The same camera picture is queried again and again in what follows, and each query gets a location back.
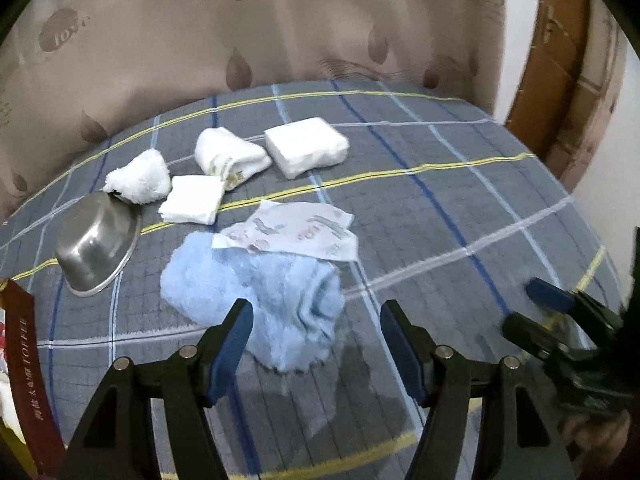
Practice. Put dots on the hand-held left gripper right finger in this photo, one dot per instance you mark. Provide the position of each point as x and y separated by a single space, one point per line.
400 355

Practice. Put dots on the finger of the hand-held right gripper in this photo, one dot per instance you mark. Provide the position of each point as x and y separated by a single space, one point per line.
530 332
550 292

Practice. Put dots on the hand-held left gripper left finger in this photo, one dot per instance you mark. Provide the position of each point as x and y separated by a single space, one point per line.
232 345

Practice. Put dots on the light blue fluffy towel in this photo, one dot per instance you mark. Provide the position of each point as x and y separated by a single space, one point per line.
280 310

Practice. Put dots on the white printed cloth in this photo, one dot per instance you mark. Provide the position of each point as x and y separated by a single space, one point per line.
300 230

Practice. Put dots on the small white cloth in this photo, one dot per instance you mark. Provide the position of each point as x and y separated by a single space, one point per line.
192 200

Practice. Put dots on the stainless steel bowl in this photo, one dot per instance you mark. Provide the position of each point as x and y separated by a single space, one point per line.
95 245

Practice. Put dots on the white fluffy cloth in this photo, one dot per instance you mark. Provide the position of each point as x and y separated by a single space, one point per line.
140 177

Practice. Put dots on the red tin box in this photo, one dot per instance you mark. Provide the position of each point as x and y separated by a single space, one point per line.
25 360

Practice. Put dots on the large white towel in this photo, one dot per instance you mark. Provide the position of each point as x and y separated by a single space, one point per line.
305 147

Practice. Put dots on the grey plaid bed sheet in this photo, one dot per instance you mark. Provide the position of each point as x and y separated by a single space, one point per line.
450 210

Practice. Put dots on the brown wooden door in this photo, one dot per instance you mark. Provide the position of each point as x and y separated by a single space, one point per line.
550 85

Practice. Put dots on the beige leaf print curtain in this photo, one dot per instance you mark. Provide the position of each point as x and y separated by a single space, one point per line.
300 35

